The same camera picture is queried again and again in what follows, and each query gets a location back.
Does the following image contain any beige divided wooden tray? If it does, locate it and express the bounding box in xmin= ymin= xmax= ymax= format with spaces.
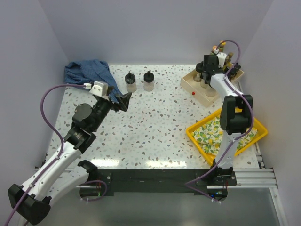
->
xmin=180 ymin=69 xmax=244 ymax=107

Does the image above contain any yellow plastic tray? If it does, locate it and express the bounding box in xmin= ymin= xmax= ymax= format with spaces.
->
xmin=186 ymin=109 xmax=268 ymax=166

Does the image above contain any yellow cap sauce bottle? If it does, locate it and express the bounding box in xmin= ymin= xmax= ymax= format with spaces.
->
xmin=210 ymin=46 xmax=217 ymax=55

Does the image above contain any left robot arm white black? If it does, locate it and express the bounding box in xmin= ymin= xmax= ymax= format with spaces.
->
xmin=8 ymin=83 xmax=132 ymax=225

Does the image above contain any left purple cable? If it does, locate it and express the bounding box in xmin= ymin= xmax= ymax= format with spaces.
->
xmin=3 ymin=84 xmax=91 ymax=226

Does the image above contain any taped lid glass jar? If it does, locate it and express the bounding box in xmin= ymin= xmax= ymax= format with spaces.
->
xmin=125 ymin=72 xmax=137 ymax=93

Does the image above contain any lemon print cloth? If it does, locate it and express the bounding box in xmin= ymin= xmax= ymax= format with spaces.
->
xmin=191 ymin=116 xmax=257 ymax=156

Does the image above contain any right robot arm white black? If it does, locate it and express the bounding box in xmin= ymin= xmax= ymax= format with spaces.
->
xmin=201 ymin=53 xmax=253 ymax=185

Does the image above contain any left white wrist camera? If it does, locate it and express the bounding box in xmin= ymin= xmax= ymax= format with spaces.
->
xmin=83 ymin=81 xmax=109 ymax=97

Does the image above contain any yellow oil bottle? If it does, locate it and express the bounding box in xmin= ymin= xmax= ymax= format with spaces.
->
xmin=226 ymin=52 xmax=234 ymax=64

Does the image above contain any small front spice jar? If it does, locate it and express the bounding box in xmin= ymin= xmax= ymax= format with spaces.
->
xmin=233 ymin=63 xmax=241 ymax=74

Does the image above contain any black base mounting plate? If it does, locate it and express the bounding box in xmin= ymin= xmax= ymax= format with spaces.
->
xmin=80 ymin=168 xmax=237 ymax=202

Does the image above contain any dark spice shaker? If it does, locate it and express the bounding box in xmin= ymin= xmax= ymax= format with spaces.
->
xmin=228 ymin=68 xmax=237 ymax=80

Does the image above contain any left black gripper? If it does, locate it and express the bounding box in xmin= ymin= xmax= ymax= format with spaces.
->
xmin=91 ymin=86 xmax=131 ymax=131

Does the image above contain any red cap sauce bottle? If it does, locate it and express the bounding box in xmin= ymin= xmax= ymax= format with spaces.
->
xmin=218 ymin=41 xmax=226 ymax=52

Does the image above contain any blue checkered shirt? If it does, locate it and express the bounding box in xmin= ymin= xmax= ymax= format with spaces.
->
xmin=64 ymin=59 xmax=118 ymax=87

